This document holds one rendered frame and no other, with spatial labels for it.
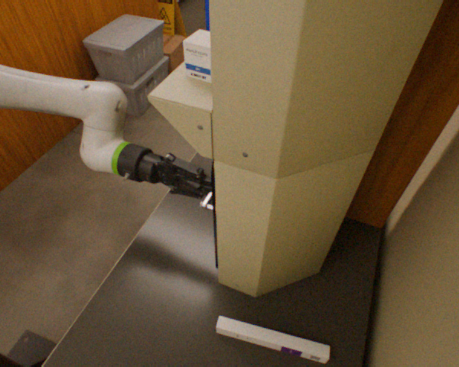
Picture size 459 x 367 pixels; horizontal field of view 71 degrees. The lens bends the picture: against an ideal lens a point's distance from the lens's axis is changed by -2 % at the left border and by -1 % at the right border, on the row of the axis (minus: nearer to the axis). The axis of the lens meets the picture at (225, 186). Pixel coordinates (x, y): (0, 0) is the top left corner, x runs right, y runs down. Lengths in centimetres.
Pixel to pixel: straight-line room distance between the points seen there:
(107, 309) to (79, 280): 121
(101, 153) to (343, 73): 63
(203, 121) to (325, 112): 18
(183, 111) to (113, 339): 62
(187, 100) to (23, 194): 233
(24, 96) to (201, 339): 72
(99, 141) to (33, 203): 182
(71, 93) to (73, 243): 156
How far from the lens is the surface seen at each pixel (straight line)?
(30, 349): 209
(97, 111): 87
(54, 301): 217
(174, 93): 54
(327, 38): 42
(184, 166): 78
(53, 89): 89
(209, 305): 92
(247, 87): 45
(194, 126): 53
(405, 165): 96
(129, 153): 85
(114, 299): 97
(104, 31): 311
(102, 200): 248
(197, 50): 55
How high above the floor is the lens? 180
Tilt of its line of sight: 49 degrees down
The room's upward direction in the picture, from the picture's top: straight up
